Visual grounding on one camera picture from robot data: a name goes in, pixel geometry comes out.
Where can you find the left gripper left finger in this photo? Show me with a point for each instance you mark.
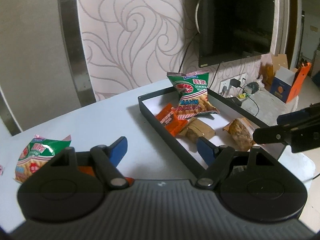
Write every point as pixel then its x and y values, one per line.
pixel 106 159

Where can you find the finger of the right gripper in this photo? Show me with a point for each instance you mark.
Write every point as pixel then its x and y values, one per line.
pixel 294 118
pixel 272 135

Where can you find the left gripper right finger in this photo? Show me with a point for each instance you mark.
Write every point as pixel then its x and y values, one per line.
pixel 218 159

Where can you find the tan pastry snack packet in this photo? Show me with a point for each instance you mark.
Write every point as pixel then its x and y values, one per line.
pixel 241 131

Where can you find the silver clear snack packet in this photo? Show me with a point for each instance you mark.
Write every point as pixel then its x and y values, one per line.
pixel 238 169

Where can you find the brown snack packet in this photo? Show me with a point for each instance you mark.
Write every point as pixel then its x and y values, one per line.
pixel 196 129

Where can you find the orange snack packet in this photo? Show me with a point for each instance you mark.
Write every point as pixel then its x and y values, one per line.
pixel 170 121

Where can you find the green prawn cracker bag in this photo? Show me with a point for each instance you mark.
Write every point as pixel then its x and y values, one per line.
pixel 193 89
pixel 36 154

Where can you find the orange blue cardboard box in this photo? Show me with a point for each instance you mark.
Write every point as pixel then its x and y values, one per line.
pixel 287 84

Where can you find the dark grey cardboard box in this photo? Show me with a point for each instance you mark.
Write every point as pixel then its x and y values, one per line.
pixel 151 104

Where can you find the black power adapter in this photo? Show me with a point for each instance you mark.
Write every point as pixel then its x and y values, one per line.
pixel 235 83

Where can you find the pink white wrapped candy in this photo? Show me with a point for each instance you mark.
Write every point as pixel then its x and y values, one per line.
pixel 1 170

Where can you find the white wall power socket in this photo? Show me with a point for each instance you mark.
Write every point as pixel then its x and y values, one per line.
pixel 225 88

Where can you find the black wall television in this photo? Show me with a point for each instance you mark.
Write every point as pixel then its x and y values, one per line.
pixel 233 29

